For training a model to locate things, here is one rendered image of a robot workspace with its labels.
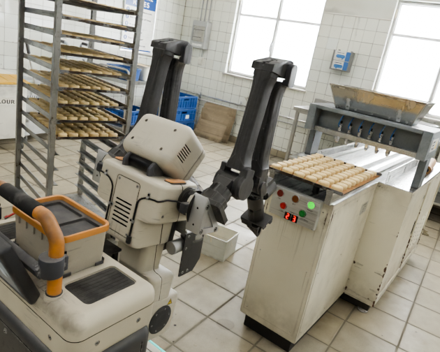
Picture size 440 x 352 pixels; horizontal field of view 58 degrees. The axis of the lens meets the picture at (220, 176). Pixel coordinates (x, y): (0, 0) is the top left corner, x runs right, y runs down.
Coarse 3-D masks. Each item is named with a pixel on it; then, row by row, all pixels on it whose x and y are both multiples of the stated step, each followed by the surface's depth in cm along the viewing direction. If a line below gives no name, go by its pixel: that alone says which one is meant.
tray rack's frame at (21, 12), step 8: (24, 0) 240; (96, 0) 267; (24, 8) 242; (24, 16) 243; (16, 96) 258; (16, 104) 259; (16, 112) 260; (16, 120) 262; (16, 128) 263; (16, 136) 264; (16, 144) 265; (16, 152) 267; (16, 160) 269; (16, 168) 271; (80, 168) 301; (16, 176) 272; (16, 184) 274; (80, 192) 308; (80, 200) 298; (88, 200) 300; (88, 208) 288; (96, 208) 290; (104, 216) 280
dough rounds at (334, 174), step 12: (312, 156) 222; (276, 168) 189; (288, 168) 188; (300, 168) 195; (312, 168) 197; (324, 168) 205; (336, 168) 206; (348, 168) 215; (360, 168) 217; (312, 180) 179; (324, 180) 180; (336, 180) 185; (348, 180) 187; (360, 180) 195
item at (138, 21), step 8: (144, 0) 224; (136, 8) 226; (136, 16) 227; (136, 24) 227; (136, 32) 228; (136, 40) 230; (136, 48) 231; (136, 56) 233; (136, 64) 235; (128, 88) 239; (128, 96) 240; (128, 104) 241; (128, 112) 242; (128, 120) 244; (128, 128) 246
